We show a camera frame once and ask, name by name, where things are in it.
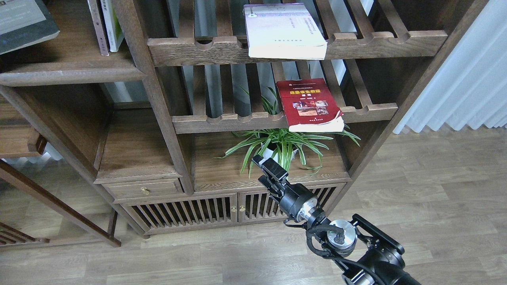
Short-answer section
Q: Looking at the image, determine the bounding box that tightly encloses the green spider plant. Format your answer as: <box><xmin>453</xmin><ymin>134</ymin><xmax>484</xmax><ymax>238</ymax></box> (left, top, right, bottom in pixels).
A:
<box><xmin>214</xmin><ymin>87</ymin><xmax>362</xmax><ymax>179</ymax></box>

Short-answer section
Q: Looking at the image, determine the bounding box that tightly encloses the brown wooden bookshelf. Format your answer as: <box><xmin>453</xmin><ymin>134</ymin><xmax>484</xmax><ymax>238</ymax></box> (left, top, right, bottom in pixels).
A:
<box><xmin>1</xmin><ymin>0</ymin><xmax>487</xmax><ymax>236</ymax></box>

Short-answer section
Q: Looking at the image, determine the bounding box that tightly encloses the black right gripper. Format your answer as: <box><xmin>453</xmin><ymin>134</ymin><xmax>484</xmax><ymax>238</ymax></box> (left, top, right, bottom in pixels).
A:
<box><xmin>252</xmin><ymin>155</ymin><xmax>327</xmax><ymax>228</ymax></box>

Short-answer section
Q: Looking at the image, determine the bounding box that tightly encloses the white plant pot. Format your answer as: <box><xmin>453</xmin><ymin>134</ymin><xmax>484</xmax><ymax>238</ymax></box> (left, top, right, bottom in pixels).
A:
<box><xmin>261</xmin><ymin>144</ymin><xmax>299</xmax><ymax>170</ymax></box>

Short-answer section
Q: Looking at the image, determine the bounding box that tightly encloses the brown spine upright book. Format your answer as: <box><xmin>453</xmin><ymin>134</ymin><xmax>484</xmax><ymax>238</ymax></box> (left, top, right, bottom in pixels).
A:
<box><xmin>88</xmin><ymin>0</ymin><xmax>109</xmax><ymax>56</ymax></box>

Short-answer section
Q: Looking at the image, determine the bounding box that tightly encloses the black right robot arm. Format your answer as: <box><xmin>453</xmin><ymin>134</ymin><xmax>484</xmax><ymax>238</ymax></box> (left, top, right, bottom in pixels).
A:
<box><xmin>252</xmin><ymin>155</ymin><xmax>418</xmax><ymax>285</ymax></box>

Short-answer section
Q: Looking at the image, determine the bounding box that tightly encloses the black yellow-green cover book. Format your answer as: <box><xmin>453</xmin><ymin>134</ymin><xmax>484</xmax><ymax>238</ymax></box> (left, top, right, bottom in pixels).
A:
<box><xmin>0</xmin><ymin>0</ymin><xmax>60</xmax><ymax>54</ymax></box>

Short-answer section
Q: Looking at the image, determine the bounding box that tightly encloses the white lavender cover book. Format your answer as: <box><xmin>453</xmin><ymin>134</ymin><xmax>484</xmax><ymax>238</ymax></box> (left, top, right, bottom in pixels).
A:
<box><xmin>243</xmin><ymin>3</ymin><xmax>327</xmax><ymax>60</ymax></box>

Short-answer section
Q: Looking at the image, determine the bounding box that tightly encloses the white pleated curtain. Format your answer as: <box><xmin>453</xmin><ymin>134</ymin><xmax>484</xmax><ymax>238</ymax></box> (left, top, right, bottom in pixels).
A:
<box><xmin>393</xmin><ymin>0</ymin><xmax>507</xmax><ymax>134</ymax></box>

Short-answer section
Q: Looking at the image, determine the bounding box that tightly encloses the red cover book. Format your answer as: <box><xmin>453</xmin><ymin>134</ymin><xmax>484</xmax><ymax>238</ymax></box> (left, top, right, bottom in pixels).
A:
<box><xmin>276</xmin><ymin>78</ymin><xmax>345</xmax><ymax>132</ymax></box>

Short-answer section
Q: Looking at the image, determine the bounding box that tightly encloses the white green upright book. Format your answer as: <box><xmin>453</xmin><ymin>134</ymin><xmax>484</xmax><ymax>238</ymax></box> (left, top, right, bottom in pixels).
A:
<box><xmin>100</xmin><ymin>0</ymin><xmax>124</xmax><ymax>52</ymax></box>

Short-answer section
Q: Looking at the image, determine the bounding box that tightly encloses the dark wooden side furniture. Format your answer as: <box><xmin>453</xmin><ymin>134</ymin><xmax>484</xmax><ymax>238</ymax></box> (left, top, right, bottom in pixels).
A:
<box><xmin>0</xmin><ymin>97</ymin><xmax>121</xmax><ymax>248</ymax></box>

